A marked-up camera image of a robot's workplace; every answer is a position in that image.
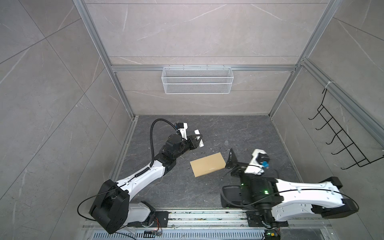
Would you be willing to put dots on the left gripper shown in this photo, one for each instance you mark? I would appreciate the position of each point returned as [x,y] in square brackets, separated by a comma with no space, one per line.
[192,141]

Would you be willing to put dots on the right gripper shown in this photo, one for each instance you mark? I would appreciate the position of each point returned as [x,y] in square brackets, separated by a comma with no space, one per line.
[239,169]

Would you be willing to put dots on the white glue stick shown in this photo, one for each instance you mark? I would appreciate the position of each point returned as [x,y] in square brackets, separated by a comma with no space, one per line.
[199,138]

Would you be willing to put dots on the yellow kraft envelope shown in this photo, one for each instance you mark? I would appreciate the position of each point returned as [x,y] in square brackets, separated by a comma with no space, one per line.
[207,165]

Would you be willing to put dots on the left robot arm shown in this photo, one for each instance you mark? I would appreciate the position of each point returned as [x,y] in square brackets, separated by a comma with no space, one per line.
[113,209]

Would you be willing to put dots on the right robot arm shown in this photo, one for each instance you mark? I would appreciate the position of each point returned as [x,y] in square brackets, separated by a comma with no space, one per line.
[271,202]

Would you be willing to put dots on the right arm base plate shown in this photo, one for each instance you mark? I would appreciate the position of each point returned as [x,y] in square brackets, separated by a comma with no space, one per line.
[264,219]

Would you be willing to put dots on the white wire mesh basket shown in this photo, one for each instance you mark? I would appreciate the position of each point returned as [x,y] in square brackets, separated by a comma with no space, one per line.
[198,80]

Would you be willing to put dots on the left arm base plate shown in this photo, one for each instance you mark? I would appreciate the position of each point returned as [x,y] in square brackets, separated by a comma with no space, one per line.
[158,218]

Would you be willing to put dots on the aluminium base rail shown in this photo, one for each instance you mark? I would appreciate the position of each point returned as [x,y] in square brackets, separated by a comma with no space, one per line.
[215,225]

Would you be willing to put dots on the black wire hook rack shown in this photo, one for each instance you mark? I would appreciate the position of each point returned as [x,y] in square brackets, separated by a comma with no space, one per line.
[359,159]

